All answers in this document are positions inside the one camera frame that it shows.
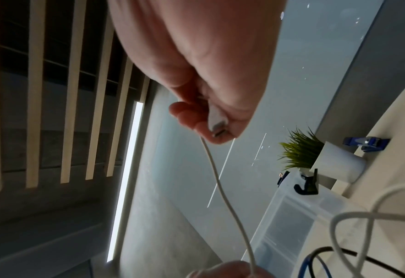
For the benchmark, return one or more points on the clear plastic storage box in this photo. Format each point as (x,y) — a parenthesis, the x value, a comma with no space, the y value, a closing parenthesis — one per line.
(291,222)

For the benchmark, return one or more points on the row of wooden slats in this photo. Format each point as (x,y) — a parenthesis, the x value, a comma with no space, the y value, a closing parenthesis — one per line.
(73,95)

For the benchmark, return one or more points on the blue clip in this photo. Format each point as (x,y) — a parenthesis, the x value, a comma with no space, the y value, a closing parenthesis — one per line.
(367,143)

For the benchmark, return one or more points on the person's left hand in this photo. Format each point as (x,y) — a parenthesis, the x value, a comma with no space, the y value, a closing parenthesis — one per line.
(228,270)

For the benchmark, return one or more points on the green artificial plant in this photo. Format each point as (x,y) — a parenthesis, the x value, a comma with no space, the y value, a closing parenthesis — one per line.
(300,150)

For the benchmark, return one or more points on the black box latch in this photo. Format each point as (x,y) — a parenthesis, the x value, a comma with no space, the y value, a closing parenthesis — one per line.
(307,186)

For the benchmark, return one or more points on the linear light strip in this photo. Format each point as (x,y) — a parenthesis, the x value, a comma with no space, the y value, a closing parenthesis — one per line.
(125,182)

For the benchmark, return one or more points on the person's right hand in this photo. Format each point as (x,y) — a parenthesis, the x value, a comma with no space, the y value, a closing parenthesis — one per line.
(202,48)

